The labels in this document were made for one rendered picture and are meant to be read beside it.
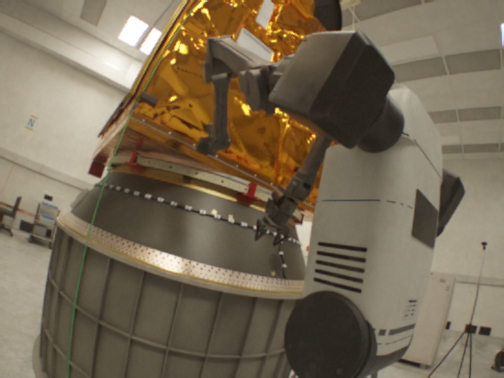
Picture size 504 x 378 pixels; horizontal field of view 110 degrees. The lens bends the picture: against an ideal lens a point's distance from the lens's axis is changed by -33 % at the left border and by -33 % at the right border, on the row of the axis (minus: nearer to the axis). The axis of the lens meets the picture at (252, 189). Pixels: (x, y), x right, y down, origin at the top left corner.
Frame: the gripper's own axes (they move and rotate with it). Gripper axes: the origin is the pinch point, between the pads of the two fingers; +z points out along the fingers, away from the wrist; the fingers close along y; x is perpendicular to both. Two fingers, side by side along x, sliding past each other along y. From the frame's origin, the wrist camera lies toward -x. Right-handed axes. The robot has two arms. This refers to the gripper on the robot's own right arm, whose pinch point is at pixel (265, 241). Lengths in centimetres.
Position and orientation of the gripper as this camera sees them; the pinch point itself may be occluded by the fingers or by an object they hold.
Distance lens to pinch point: 105.1
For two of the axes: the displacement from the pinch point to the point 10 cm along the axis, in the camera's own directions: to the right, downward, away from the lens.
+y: -7.9, -3.2, -5.2
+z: -5.0, 8.4, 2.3
